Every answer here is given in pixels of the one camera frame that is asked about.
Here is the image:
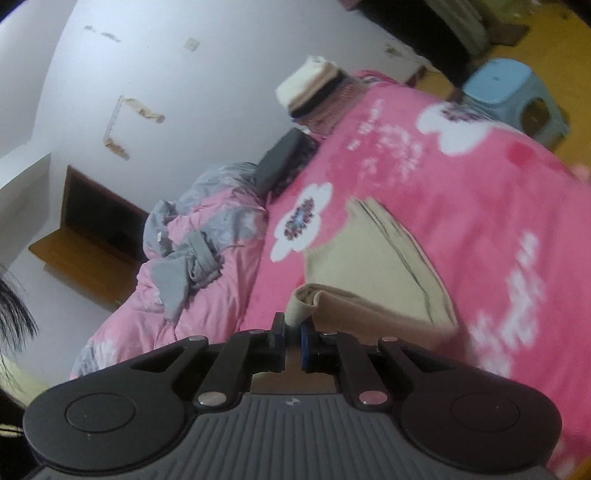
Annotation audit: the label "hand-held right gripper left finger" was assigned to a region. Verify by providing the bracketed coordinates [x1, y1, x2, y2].
[129, 311, 289, 409]

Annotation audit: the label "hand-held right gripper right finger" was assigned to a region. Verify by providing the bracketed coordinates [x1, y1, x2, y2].
[300, 323, 458, 409]

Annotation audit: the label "beige pants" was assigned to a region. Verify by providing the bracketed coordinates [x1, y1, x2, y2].
[286, 198, 461, 365]

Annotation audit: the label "pink and grey quilt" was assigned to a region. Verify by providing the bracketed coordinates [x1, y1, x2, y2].
[69, 161, 271, 380]

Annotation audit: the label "grey sweatpants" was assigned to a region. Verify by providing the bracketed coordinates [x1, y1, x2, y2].
[147, 231, 223, 322]

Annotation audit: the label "dark grey folded garment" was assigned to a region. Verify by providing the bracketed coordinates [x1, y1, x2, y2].
[256, 128, 320, 195]

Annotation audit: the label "wooden headboard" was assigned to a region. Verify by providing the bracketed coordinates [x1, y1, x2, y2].
[28, 165, 151, 311]

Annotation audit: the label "pink floral blanket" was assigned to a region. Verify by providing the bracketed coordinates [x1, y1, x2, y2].
[240, 69, 591, 480]

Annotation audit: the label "black folded garment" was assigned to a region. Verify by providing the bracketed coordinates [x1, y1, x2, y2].
[288, 76, 352, 121]

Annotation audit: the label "white folded towel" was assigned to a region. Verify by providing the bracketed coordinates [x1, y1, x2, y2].
[276, 55, 345, 114]

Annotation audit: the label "person's hair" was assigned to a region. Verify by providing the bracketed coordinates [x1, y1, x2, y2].
[0, 265, 38, 366]

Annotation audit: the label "blue plastic stool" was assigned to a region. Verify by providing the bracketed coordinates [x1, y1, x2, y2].
[462, 59, 572, 149]

